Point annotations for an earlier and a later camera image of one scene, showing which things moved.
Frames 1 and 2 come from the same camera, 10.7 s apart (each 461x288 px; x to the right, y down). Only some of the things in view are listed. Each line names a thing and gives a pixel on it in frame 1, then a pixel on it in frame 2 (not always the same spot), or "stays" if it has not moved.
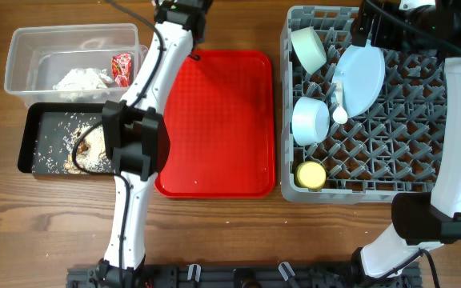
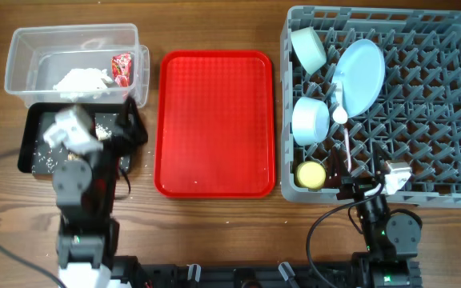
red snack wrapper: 121,69 stays
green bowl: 309,49 stays
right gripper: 362,27 -> 355,186
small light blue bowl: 310,121 stays
